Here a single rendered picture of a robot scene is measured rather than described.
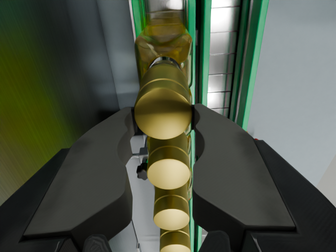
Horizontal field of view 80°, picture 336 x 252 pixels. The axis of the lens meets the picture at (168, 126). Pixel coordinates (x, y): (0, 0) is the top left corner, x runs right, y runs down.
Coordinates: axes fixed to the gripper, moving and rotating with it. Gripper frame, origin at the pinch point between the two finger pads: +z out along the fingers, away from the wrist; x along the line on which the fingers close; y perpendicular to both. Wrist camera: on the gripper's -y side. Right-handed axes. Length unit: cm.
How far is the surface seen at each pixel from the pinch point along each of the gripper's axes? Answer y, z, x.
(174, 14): -3.4, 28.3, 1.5
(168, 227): 12.5, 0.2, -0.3
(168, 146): 4.1, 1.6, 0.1
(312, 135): 33, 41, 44
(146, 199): 44, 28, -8
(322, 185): 146, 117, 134
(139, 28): -2.4, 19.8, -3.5
